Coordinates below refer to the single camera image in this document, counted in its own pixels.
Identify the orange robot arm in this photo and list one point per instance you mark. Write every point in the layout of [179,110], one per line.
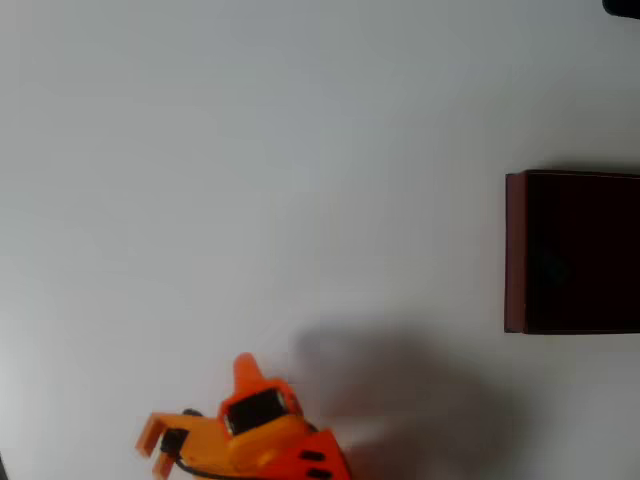
[260,445]

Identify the dark red open box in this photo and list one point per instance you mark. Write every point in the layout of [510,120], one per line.
[600,225]

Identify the dark grey slanted object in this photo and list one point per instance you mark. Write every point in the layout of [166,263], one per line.
[3,467]

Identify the black rounded object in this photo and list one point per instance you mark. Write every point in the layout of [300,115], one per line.
[622,7]

